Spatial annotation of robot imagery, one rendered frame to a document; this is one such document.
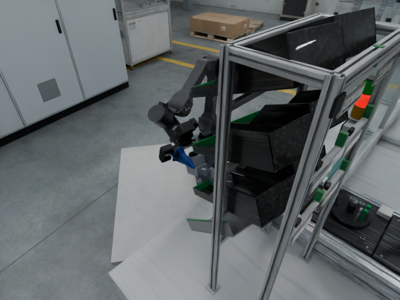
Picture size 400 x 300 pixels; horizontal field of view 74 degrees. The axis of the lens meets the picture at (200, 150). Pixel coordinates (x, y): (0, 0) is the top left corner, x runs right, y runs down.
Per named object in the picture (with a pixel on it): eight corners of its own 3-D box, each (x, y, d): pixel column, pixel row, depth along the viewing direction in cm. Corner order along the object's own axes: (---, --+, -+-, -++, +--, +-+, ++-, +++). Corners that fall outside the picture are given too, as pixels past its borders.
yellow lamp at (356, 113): (347, 116, 102) (352, 105, 99) (352, 112, 105) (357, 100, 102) (361, 121, 99) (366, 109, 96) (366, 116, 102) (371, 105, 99)
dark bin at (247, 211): (194, 194, 80) (188, 172, 78) (227, 177, 86) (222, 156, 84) (261, 228, 57) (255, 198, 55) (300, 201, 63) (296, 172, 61)
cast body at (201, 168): (187, 173, 87) (182, 153, 85) (198, 168, 89) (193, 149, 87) (201, 178, 80) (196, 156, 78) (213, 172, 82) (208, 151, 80)
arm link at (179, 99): (209, 60, 106) (201, 40, 96) (227, 63, 102) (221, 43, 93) (174, 121, 99) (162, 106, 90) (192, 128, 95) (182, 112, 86)
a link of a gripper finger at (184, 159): (172, 161, 85) (174, 149, 80) (181, 156, 86) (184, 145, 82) (183, 177, 82) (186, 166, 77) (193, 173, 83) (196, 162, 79)
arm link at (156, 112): (174, 102, 94) (158, 85, 84) (193, 108, 91) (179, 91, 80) (161, 130, 93) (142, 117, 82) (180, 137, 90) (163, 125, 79)
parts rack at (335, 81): (204, 287, 91) (210, 44, 42) (265, 223, 111) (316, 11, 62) (255, 338, 79) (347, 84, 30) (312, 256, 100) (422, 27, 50)
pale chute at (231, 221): (191, 230, 94) (186, 219, 94) (220, 213, 100) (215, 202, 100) (233, 237, 69) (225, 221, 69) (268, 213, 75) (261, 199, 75)
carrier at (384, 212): (302, 217, 103) (311, 195, 95) (329, 185, 116) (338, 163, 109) (369, 258, 89) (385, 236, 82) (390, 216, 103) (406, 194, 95)
